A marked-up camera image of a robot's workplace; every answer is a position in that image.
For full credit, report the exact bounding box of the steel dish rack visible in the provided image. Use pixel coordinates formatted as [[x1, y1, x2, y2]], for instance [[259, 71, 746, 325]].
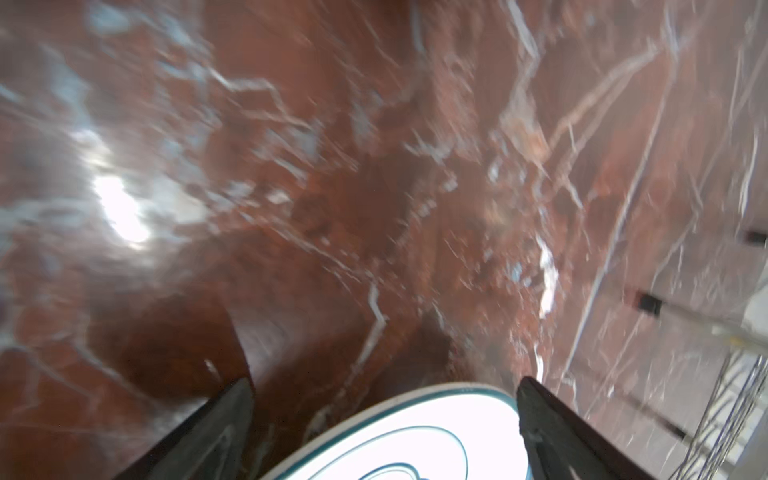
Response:
[[616, 227, 767, 479]]

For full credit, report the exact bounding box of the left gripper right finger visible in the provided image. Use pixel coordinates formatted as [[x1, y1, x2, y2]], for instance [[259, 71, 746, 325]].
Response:
[[517, 376, 651, 480]]

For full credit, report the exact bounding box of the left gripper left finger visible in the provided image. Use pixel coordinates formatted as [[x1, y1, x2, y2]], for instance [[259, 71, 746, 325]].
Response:
[[116, 378, 254, 480]]

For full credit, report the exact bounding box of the white plate black emblem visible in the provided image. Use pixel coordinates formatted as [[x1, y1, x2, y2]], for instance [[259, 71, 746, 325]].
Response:
[[265, 382, 532, 479]]

